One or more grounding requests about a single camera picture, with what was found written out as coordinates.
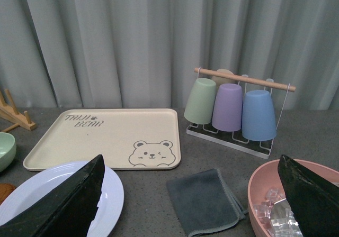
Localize white ridged plate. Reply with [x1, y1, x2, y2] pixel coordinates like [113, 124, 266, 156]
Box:
[1, 161, 124, 237]

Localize blue plastic cup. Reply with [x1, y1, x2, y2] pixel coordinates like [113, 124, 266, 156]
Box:
[242, 90, 276, 141]

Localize green plastic cup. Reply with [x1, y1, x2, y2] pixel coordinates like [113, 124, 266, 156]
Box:
[184, 78, 216, 124]

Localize green plastic bowl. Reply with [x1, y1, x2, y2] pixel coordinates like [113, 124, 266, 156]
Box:
[0, 132, 16, 171]

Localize pink plastic bowl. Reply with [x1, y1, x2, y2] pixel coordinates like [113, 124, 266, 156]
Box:
[247, 159, 338, 236]

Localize clear ice cubes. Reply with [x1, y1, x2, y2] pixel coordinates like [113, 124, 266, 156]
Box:
[253, 187, 303, 237]

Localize wooden dish rack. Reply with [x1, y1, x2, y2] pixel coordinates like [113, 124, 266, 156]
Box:
[1, 89, 37, 132]

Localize brown wooden cutting board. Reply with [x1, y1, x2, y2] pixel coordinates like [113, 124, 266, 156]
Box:
[0, 183, 16, 204]

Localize beige plastic cup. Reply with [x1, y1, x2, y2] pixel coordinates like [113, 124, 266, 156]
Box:
[211, 68, 235, 92]

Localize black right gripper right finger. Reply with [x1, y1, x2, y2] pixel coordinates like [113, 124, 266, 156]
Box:
[278, 154, 338, 236]

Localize grey microfibre cloth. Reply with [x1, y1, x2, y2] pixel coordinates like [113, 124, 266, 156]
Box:
[166, 169, 248, 236]

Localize beige bear tray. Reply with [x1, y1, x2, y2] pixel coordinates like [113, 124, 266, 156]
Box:
[23, 108, 181, 171]

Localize purple plastic cup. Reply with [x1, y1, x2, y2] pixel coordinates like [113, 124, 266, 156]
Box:
[212, 84, 243, 132]

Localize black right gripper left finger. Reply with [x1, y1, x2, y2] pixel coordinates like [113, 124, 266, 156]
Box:
[1, 155, 105, 236]

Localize white wire cup rack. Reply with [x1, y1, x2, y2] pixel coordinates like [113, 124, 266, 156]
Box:
[186, 67, 296, 159]

